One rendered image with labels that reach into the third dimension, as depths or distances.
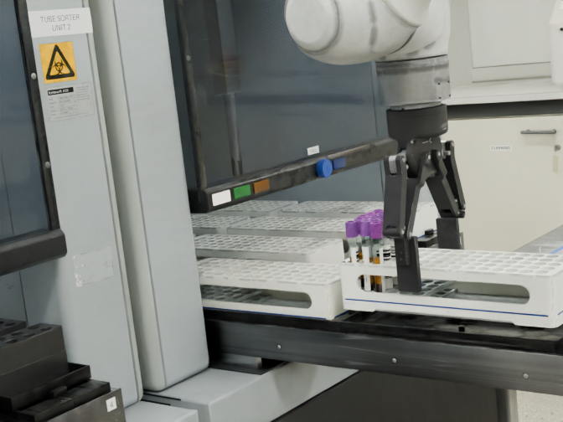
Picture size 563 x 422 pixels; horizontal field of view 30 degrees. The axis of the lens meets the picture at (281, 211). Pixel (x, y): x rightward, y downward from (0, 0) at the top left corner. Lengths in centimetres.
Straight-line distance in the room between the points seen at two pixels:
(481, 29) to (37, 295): 340
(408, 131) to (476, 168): 262
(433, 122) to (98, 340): 50
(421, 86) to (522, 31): 320
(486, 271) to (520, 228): 262
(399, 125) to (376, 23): 21
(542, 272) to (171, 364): 52
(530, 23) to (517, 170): 83
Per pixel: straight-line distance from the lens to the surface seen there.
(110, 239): 137
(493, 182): 389
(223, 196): 148
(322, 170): 165
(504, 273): 125
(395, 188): 127
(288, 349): 144
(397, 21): 113
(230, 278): 150
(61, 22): 133
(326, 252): 163
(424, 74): 128
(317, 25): 110
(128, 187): 139
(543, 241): 175
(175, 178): 145
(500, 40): 451
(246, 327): 148
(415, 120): 129
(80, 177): 133
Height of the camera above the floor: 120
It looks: 10 degrees down
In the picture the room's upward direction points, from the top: 7 degrees counter-clockwise
